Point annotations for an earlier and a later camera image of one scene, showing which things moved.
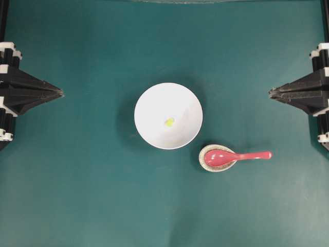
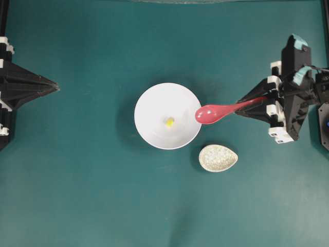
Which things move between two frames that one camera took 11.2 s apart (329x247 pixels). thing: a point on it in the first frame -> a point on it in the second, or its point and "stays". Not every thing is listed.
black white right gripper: (310, 92) -> (272, 87)
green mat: (79, 174) stays
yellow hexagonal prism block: (169, 122) stays
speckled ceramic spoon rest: (212, 169) stays
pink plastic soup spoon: (218, 158) -> (208, 113)
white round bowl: (166, 100) stays
